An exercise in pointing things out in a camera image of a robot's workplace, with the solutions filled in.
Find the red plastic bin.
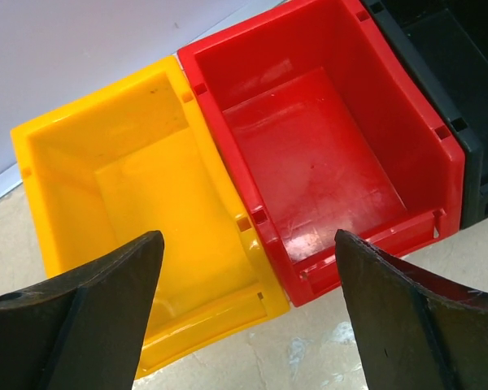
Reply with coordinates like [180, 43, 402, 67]
[178, 1, 465, 306]

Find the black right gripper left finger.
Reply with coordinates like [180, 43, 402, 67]
[0, 231, 164, 389]

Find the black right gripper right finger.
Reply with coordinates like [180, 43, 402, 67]
[335, 230, 488, 389]

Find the black plastic bin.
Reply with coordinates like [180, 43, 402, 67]
[364, 1, 488, 228]

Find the yellow plastic bin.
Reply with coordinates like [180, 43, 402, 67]
[11, 56, 290, 378]

